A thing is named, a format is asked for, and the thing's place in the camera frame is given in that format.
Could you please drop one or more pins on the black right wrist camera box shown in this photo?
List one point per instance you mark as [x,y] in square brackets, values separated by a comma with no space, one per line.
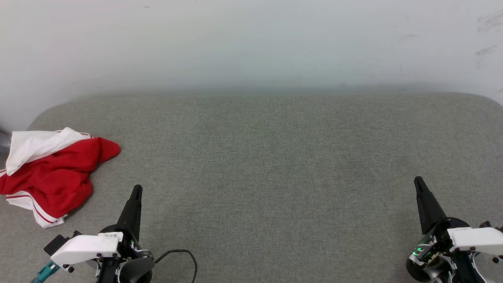
[491,226]

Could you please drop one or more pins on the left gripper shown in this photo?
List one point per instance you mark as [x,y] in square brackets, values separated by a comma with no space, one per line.
[114,261]

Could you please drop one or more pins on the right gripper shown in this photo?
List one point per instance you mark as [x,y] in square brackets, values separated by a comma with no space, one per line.
[430,251]

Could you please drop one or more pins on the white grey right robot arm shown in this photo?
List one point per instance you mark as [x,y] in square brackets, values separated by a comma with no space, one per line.
[467,271]

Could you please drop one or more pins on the white left camera bracket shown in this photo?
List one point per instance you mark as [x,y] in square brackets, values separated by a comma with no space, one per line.
[86,247]

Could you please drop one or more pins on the teal left camera connector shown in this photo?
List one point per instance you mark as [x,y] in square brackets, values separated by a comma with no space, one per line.
[45,271]

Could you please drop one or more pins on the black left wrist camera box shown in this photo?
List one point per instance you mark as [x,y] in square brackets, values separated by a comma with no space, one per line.
[55,244]

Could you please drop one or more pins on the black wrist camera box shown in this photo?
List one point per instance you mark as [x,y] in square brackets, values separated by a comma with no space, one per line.
[491,226]
[55,244]

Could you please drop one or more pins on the red and white t-shirt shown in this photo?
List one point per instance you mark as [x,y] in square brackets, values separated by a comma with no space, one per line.
[55,173]

